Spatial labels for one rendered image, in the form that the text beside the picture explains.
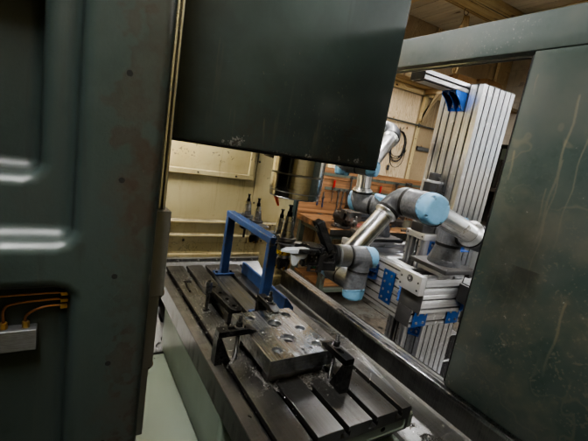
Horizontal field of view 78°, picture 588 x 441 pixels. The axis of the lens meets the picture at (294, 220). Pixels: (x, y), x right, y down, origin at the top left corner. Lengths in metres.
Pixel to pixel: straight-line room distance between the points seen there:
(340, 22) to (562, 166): 0.77
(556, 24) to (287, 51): 0.87
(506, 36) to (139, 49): 1.24
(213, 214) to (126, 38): 1.61
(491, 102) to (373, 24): 1.13
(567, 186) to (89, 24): 1.23
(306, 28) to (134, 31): 0.49
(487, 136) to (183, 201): 1.63
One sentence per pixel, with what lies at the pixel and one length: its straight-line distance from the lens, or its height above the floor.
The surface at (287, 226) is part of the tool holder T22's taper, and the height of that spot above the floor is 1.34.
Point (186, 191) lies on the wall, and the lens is 2.06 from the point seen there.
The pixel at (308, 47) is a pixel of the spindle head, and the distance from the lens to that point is 0.99.
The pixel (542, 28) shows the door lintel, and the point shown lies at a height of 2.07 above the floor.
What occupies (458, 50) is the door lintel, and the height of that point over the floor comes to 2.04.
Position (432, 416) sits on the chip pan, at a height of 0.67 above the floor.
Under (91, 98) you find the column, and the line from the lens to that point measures 0.61.
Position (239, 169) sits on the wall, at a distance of 2.13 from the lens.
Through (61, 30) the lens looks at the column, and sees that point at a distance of 0.65.
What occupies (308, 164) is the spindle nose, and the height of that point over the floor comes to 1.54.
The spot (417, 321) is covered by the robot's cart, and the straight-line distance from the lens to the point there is 1.89.
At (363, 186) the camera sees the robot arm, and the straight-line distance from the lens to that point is 2.19.
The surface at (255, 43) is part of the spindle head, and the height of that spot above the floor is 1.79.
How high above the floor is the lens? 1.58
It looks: 11 degrees down
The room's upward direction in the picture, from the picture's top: 10 degrees clockwise
